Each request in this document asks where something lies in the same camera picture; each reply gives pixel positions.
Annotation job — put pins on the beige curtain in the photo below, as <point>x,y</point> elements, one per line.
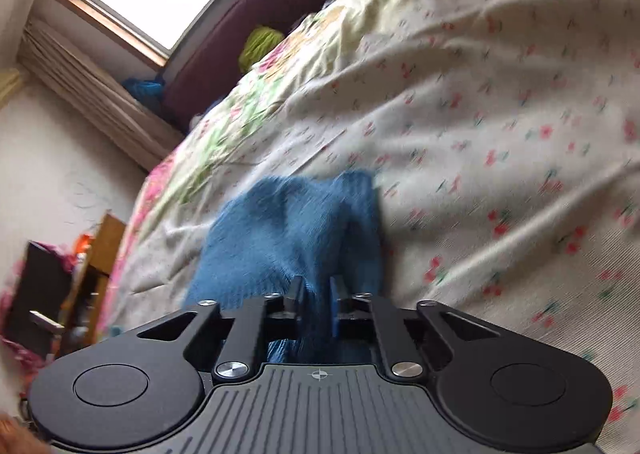
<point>100,88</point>

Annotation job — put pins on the blue yellow-striped knit sweater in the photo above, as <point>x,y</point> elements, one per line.
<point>280,234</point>

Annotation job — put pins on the white cherry print bedsheet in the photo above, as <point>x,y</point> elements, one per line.
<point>500,93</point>

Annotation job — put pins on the green cloth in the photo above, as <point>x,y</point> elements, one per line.
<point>260,47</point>

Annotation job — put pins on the maroon upholstered headboard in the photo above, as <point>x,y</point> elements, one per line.
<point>250,8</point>

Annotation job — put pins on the wooden nightstand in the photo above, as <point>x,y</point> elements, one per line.
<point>100,264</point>

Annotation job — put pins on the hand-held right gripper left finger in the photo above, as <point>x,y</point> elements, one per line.
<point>295,301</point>

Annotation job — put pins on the red item on nightstand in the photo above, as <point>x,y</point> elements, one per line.
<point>84,244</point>

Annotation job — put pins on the black panel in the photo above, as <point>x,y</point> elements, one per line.
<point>37,289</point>

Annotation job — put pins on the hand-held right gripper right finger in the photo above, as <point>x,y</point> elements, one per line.
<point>339,299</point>

